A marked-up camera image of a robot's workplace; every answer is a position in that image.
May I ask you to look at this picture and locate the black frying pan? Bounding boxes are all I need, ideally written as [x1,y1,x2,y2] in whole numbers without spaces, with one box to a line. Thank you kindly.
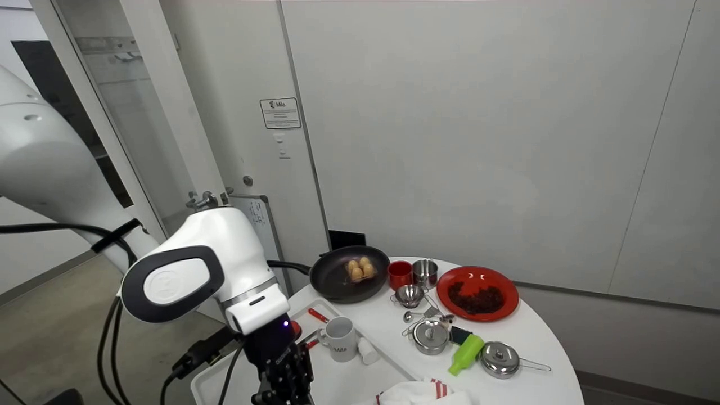
[270,246,388,305]

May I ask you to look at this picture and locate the white plastic tray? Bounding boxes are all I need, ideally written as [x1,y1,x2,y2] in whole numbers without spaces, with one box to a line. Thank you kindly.
[189,299,418,405]

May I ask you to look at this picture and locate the red mug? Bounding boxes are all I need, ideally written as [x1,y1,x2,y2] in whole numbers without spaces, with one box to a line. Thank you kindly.
[386,261,414,290]

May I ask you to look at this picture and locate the red handled utensil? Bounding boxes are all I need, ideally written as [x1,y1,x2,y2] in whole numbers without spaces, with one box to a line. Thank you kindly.
[289,307,328,350]

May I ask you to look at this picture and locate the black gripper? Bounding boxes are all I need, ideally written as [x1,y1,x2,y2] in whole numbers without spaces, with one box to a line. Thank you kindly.
[243,316,312,405]

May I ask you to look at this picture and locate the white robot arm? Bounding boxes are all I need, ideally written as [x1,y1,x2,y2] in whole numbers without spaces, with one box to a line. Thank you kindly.
[0,71,312,405]

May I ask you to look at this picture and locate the steel cup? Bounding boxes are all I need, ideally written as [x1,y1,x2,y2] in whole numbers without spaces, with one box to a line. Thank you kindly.
[411,260,438,290]

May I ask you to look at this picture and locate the small steel bowl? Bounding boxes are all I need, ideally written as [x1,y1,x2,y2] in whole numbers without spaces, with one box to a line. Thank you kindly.
[395,283,424,308]

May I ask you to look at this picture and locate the small steel lidded pot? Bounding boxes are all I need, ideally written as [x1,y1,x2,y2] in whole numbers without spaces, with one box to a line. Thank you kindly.
[478,342,550,381]

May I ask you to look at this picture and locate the white red striped cloth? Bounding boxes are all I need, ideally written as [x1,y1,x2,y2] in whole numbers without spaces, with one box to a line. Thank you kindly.
[376,381,474,405]

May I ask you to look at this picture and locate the steel measuring spoon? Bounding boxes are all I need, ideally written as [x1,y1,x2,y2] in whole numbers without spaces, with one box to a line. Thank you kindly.
[402,307,441,325]

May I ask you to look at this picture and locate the wall notice sign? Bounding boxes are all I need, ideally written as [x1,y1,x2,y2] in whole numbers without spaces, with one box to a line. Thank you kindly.
[258,97,302,131]

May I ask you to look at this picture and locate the round steel tin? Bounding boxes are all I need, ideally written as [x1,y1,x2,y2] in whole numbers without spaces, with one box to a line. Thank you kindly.
[411,323,449,356]

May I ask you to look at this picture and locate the white mug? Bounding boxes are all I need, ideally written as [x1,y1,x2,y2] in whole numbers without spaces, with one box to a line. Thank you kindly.
[321,318,358,363]

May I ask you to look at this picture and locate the red plate with food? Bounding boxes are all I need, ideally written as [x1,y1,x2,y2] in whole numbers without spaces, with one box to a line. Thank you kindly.
[436,265,519,323]

